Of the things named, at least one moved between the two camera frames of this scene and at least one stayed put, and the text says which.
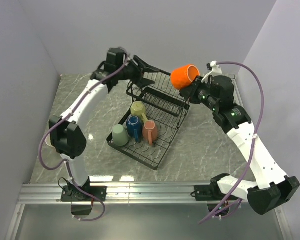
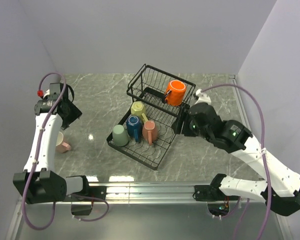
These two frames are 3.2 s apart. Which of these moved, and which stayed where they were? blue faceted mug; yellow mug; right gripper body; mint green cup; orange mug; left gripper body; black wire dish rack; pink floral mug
Moved: left gripper body; right gripper body; orange mug
Stayed: yellow mug; pink floral mug; black wire dish rack; blue faceted mug; mint green cup
